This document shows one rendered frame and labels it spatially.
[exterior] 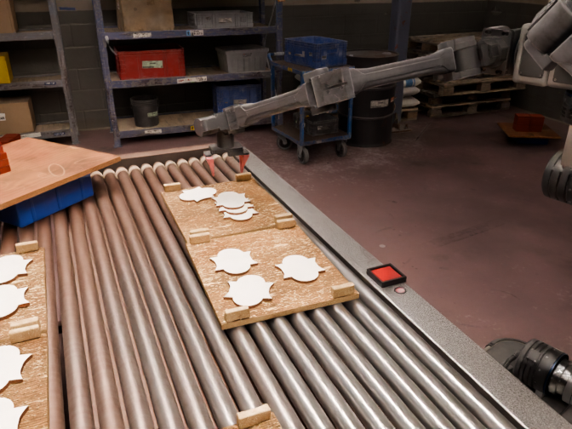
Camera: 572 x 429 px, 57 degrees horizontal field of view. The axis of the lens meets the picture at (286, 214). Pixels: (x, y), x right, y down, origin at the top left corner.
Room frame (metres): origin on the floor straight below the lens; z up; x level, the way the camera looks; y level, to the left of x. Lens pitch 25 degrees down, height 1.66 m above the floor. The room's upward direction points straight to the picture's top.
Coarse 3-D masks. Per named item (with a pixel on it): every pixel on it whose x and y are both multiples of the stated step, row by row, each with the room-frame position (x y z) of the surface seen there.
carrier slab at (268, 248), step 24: (216, 240) 1.36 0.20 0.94; (240, 240) 1.36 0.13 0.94; (264, 240) 1.36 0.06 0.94; (288, 240) 1.36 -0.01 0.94; (264, 264) 1.22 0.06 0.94; (216, 288) 1.10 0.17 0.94; (288, 288) 1.10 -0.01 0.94; (312, 288) 1.10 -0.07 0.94; (216, 312) 1.00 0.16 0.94; (264, 312) 1.00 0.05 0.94; (288, 312) 1.01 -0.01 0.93
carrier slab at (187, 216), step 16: (176, 192) 1.71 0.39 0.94; (240, 192) 1.71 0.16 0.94; (256, 192) 1.71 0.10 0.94; (176, 208) 1.58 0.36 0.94; (192, 208) 1.58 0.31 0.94; (208, 208) 1.58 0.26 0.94; (256, 208) 1.58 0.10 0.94; (272, 208) 1.58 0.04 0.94; (176, 224) 1.48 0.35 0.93; (192, 224) 1.46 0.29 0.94; (208, 224) 1.46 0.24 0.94; (224, 224) 1.46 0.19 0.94; (240, 224) 1.46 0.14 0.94; (256, 224) 1.46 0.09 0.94; (272, 224) 1.46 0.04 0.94
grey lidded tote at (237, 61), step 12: (216, 48) 5.85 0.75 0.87; (228, 48) 5.82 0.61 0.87; (240, 48) 5.82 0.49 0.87; (252, 48) 5.82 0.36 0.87; (264, 48) 5.80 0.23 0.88; (228, 60) 5.63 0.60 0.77; (240, 60) 5.69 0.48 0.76; (252, 60) 5.75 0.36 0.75; (264, 60) 5.81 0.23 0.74; (228, 72) 5.64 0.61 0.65
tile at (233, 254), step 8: (224, 256) 1.25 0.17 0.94; (232, 256) 1.25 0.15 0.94; (240, 256) 1.25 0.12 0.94; (248, 256) 1.25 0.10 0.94; (216, 264) 1.21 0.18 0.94; (224, 264) 1.21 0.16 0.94; (232, 264) 1.21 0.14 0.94; (240, 264) 1.21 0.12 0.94; (248, 264) 1.21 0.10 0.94; (256, 264) 1.21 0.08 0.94; (216, 272) 1.18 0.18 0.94; (232, 272) 1.16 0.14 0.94; (240, 272) 1.16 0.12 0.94
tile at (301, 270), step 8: (288, 256) 1.25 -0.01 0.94; (296, 256) 1.25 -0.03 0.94; (280, 264) 1.21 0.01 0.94; (288, 264) 1.21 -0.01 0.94; (296, 264) 1.21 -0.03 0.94; (304, 264) 1.21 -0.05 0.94; (312, 264) 1.21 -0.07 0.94; (288, 272) 1.16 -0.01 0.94; (296, 272) 1.16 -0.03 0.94; (304, 272) 1.16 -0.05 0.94; (312, 272) 1.16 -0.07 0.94; (320, 272) 1.17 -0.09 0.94; (296, 280) 1.13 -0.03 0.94; (304, 280) 1.13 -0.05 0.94; (312, 280) 1.13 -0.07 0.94
